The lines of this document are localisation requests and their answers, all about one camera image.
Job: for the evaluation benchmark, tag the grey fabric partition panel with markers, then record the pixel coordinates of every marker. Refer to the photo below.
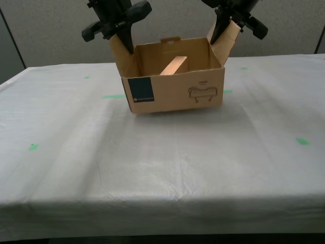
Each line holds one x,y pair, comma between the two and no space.
50,38

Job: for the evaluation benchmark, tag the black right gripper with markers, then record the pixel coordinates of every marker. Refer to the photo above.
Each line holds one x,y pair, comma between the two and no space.
238,10

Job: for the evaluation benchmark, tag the brown cardboard box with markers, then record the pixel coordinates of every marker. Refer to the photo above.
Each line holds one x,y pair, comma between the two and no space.
172,94

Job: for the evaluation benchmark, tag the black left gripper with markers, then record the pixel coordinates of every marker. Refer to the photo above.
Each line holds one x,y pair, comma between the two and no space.
111,15

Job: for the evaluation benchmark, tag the long green tape strip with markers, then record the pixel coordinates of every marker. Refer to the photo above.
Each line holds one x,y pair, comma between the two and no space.
114,96

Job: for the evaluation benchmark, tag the light wooden block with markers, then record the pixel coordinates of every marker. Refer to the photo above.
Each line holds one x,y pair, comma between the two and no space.
174,66

